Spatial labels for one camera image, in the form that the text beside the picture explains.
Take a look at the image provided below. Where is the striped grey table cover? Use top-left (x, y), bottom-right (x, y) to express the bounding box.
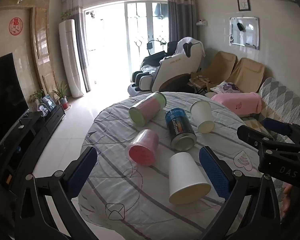
top-left (79, 91), bottom-right (288, 240)

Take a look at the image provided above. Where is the black television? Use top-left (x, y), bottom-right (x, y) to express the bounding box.
top-left (0, 52), bottom-right (30, 155)

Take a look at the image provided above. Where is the beige sofa cushion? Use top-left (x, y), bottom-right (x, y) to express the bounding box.
top-left (200, 51), bottom-right (238, 85)
top-left (226, 57), bottom-right (265, 93)

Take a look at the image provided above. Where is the red round wall decoration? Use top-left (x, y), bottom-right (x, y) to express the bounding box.
top-left (9, 17), bottom-right (23, 35)

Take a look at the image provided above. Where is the pink can with green lid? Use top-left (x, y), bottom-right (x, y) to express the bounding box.
top-left (128, 92), bottom-right (167, 127)

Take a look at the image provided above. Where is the potted green plant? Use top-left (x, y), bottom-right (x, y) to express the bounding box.
top-left (30, 89), bottom-right (45, 111)
top-left (52, 81), bottom-right (69, 105)

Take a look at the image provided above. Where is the folding stool with bag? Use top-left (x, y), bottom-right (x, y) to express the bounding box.
top-left (189, 71), bottom-right (217, 94)

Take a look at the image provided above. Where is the wall whiteboard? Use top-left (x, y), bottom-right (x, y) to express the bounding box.
top-left (229, 17), bottom-right (260, 50)

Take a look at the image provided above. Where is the medium black picture frame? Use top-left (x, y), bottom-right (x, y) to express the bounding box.
top-left (236, 0), bottom-right (251, 12)

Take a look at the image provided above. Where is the white cloth on chair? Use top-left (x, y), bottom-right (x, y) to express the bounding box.
top-left (177, 37), bottom-right (206, 57)

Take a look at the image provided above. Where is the glass balcony door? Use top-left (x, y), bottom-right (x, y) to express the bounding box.
top-left (84, 0), bottom-right (170, 90)

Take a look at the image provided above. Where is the sofa with diamond-pattern cover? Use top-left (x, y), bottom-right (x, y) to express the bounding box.
top-left (240, 77), bottom-right (300, 143)

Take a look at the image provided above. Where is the grey curtain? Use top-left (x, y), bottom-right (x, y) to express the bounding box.
top-left (166, 0), bottom-right (199, 45)
top-left (65, 0), bottom-right (92, 93)

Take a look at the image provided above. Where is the purple floral pillow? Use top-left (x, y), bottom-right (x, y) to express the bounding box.
top-left (210, 81), bottom-right (242, 95)

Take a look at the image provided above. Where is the blue labelled metal can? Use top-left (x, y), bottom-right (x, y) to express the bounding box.
top-left (164, 108), bottom-right (197, 152)

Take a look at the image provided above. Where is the person's right hand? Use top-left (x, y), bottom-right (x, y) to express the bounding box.
top-left (282, 185), bottom-right (300, 220)

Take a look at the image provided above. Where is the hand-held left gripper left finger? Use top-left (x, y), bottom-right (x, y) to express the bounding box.
top-left (14, 146), bottom-right (98, 240)

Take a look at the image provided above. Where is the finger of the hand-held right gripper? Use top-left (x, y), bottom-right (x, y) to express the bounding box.
top-left (237, 124), bottom-right (273, 153)
top-left (262, 117), bottom-right (300, 146)

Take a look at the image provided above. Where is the framed photo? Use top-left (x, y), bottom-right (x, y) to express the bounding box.
top-left (41, 94), bottom-right (57, 112)

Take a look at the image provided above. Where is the white standing air conditioner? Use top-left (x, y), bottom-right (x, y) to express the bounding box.
top-left (59, 19), bottom-right (84, 98)

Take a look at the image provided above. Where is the white massage chair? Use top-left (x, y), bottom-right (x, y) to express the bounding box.
top-left (127, 37), bottom-right (206, 98)

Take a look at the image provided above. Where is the black television cabinet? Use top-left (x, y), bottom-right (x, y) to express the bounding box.
top-left (0, 105), bottom-right (66, 205)

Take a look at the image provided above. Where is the pink towel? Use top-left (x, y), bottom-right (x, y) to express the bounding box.
top-left (211, 92), bottom-right (262, 117)

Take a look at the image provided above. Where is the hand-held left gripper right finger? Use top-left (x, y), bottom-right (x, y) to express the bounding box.
top-left (199, 146), bottom-right (282, 240)

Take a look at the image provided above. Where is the white paper cup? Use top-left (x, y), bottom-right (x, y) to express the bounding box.
top-left (190, 100), bottom-right (215, 134)
top-left (168, 152), bottom-right (212, 205)

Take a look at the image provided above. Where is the pink plastic cup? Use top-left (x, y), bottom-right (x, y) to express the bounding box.
top-left (124, 129), bottom-right (160, 167)

